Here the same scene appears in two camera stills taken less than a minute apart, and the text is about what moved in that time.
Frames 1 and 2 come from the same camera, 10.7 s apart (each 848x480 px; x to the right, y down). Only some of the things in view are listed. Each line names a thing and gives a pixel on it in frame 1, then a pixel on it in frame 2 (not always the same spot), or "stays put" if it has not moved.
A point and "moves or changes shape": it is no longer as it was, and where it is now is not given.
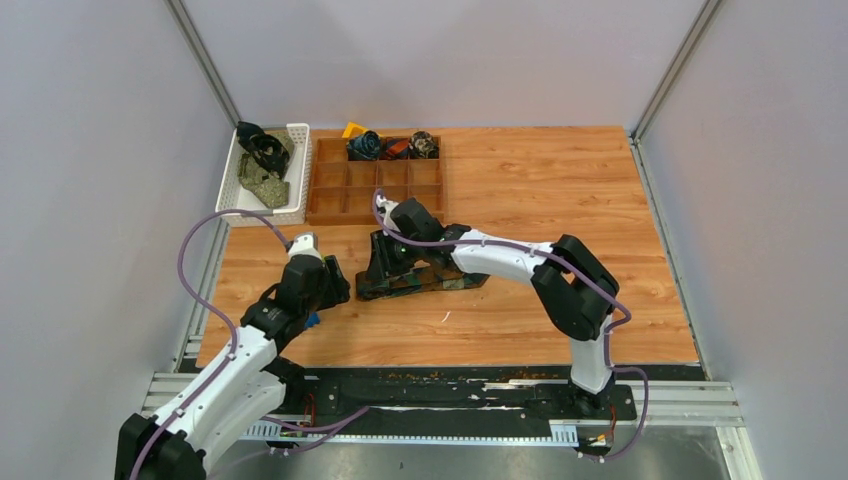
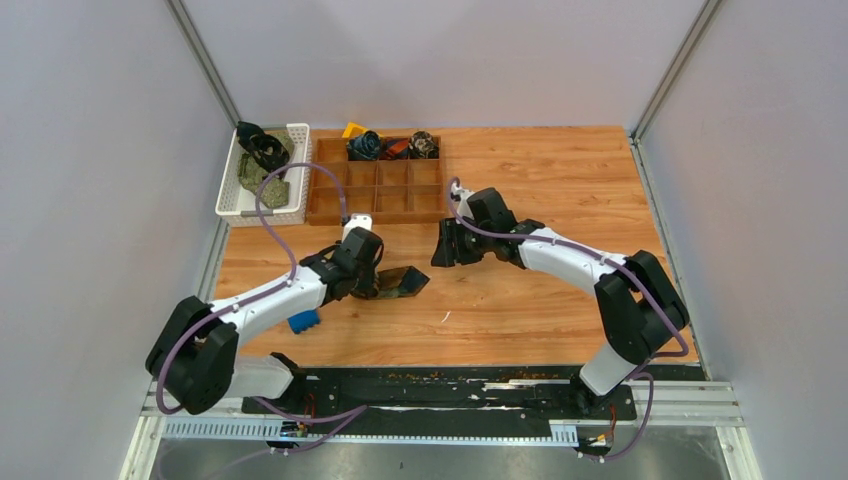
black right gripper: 383,262 → 449,254
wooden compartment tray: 342,191 stays put
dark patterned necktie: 416,280 moves or changes shape
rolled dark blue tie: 365,147 stays put
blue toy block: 313,319 stays put
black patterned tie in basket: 269,151 stays put
